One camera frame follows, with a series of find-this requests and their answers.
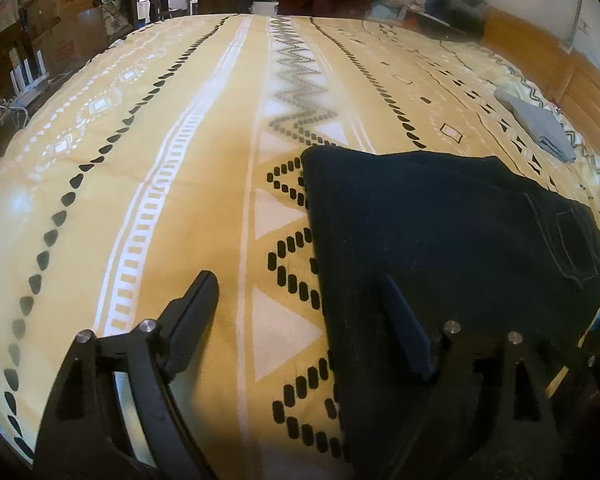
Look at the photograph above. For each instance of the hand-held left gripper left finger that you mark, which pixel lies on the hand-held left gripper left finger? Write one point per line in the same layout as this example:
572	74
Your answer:
190	325

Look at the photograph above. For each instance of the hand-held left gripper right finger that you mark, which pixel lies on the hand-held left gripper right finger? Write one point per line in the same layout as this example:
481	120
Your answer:
411	336

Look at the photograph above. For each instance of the dark blue jeans pants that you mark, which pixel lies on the dark blue jeans pants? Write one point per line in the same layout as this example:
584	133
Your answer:
430	235

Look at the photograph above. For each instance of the yellow patterned bedspread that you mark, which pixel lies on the yellow patterned bedspread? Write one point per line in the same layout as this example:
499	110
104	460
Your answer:
155	160

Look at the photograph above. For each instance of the folded grey cloth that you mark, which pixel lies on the folded grey cloth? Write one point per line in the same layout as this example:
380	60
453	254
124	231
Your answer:
540	122

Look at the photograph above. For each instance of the wooden headboard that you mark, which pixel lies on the wooden headboard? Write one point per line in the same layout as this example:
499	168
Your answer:
595	95

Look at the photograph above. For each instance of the white router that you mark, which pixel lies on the white router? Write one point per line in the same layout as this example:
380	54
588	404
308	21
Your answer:
27	75

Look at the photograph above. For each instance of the large cardboard box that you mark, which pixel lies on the large cardboard box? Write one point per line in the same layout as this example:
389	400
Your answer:
72	40

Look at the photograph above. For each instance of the dark wooden chair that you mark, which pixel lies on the dark wooden chair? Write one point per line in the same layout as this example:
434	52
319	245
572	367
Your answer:
2	65

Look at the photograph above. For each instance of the pile of dark clothes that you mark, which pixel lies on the pile of dark clothes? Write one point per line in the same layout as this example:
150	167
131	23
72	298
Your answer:
445	7

